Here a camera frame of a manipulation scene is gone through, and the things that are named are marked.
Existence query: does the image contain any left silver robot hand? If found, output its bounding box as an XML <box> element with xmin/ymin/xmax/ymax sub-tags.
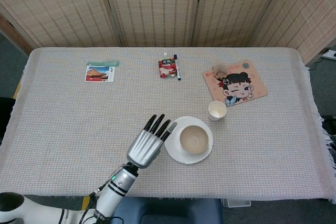
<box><xmin>127</xmin><ymin>113</ymin><xmax>177</xmax><ymax>169</ymax></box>

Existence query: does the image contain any beige bowl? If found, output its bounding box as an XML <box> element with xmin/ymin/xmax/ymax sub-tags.
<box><xmin>179</xmin><ymin>125</ymin><xmax>210</xmax><ymax>154</ymax></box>

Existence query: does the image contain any white paper cup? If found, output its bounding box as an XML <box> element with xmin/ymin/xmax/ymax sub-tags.
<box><xmin>208</xmin><ymin>100</ymin><xmax>227</xmax><ymax>122</ymax></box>

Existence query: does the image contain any white paper plate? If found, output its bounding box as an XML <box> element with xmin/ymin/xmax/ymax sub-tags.
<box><xmin>164</xmin><ymin>115</ymin><xmax>214</xmax><ymax>165</ymax></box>

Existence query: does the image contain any beige woven tablecloth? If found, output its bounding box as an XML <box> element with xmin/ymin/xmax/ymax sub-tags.
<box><xmin>0</xmin><ymin>47</ymin><xmax>336</xmax><ymax>201</ymax></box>

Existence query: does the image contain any blue chair seat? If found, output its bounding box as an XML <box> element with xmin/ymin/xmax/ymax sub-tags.
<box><xmin>110</xmin><ymin>197</ymin><xmax>223</xmax><ymax>224</ymax></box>

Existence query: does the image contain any red snack pouch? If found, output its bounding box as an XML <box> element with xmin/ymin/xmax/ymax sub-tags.
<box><xmin>157</xmin><ymin>52</ymin><xmax>177</xmax><ymax>79</ymax></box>

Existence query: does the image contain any palace photo postcard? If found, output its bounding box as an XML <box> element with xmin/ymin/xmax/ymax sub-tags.
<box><xmin>84</xmin><ymin>66</ymin><xmax>116</xmax><ymax>83</ymax></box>

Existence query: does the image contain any blue marker pen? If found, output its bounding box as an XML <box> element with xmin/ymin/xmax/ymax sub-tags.
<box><xmin>173</xmin><ymin>54</ymin><xmax>182</xmax><ymax>81</ymax></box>

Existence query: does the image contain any green comb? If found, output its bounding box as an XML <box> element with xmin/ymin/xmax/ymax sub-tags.
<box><xmin>86</xmin><ymin>60</ymin><xmax>120</xmax><ymax>67</ymax></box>

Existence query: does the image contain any beige plush toy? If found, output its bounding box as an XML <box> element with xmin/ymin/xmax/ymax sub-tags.
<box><xmin>211</xmin><ymin>63</ymin><xmax>228</xmax><ymax>79</ymax></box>

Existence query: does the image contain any cartoon girl mouse pad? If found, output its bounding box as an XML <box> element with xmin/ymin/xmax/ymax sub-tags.
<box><xmin>202</xmin><ymin>59</ymin><xmax>269</xmax><ymax>107</ymax></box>

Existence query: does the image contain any woven folding screen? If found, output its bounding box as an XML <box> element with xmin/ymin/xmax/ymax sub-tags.
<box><xmin>0</xmin><ymin>0</ymin><xmax>336</xmax><ymax>65</ymax></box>

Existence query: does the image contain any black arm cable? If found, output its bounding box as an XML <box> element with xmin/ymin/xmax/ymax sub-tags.
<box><xmin>78</xmin><ymin>163</ymin><xmax>129</xmax><ymax>224</ymax></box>

